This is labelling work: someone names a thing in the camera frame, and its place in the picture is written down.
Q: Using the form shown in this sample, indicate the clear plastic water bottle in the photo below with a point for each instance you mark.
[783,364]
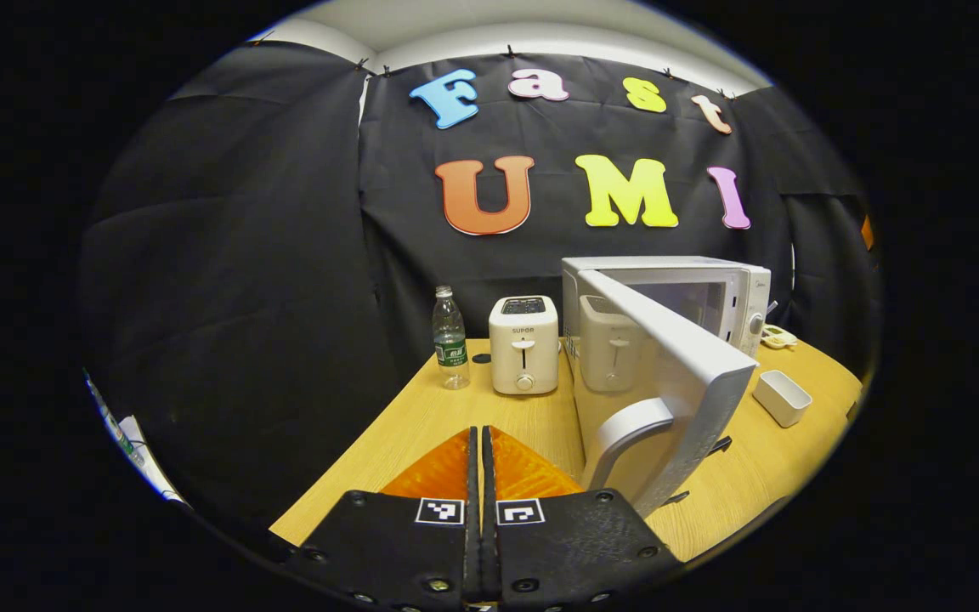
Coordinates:
[451,340]

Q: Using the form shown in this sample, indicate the white rectangular dish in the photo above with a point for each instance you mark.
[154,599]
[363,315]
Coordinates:
[783,395]

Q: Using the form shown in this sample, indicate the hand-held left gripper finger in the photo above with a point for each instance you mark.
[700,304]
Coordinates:
[488,510]
[473,476]

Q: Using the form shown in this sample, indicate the white microwave oven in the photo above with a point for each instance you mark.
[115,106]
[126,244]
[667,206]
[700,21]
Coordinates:
[676,365]

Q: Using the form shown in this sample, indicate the divided plate with beans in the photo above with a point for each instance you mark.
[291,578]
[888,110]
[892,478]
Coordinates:
[778,337]

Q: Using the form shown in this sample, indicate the white toaster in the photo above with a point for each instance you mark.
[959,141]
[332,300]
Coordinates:
[523,340]

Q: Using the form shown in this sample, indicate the white printed sheet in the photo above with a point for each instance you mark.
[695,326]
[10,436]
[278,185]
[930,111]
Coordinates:
[128,438]

